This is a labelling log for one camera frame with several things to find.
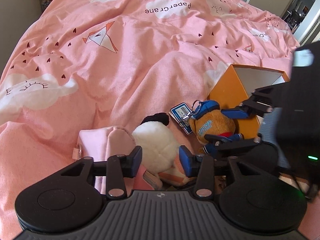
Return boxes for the white plush cupcake toy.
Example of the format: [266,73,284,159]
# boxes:
[132,113,194,187]

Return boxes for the orange cardboard box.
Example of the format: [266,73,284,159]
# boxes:
[207,63,291,140]

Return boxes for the pink paper crane duvet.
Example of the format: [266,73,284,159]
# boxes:
[1,0,319,239]

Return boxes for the blue white hang tag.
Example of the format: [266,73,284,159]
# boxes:
[169,102,192,135]

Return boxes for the brown bear plush keychain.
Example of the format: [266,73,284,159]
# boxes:
[189,100,244,154]

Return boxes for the pink fabric pouch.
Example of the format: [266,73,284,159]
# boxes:
[72,126,163,194]

